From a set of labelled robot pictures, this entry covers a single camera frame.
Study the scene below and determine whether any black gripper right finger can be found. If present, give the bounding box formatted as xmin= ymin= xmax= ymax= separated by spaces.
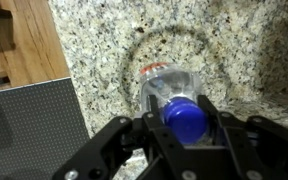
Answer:
xmin=197 ymin=94 xmax=288 ymax=180

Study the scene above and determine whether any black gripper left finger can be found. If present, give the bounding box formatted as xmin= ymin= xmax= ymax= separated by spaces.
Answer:
xmin=52 ymin=94 xmax=198 ymax=180

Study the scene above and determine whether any Fiji water bottle blue cap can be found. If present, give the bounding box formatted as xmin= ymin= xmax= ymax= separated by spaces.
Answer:
xmin=139 ymin=61 xmax=208 ymax=145

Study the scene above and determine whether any grey perforated base plate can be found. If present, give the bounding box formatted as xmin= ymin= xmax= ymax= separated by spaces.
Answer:
xmin=0 ymin=77 xmax=91 ymax=180

